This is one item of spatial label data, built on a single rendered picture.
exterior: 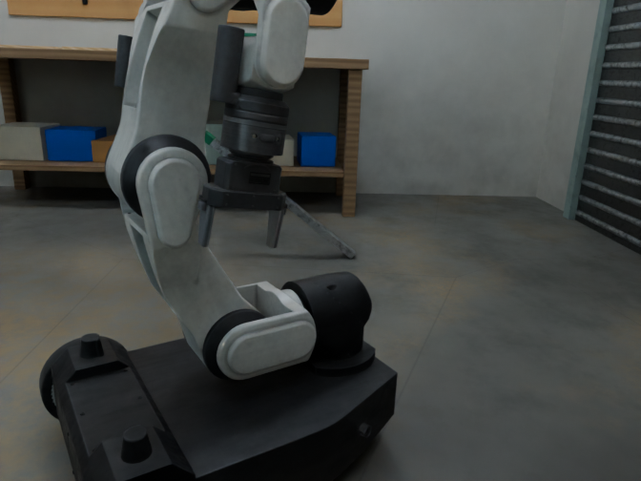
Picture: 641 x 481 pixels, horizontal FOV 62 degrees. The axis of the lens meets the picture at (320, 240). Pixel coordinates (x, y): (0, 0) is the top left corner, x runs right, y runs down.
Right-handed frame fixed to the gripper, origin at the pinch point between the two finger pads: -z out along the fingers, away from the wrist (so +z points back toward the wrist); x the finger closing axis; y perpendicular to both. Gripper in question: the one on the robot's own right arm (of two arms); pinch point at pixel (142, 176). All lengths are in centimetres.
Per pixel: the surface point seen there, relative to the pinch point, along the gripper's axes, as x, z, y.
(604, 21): -244, 95, -74
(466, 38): -225, 86, -152
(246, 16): -102, 75, -214
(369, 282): -101, -39, -47
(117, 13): -35, 63, -250
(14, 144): 16, -21, -236
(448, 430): -65, -47, 37
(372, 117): -184, 28, -180
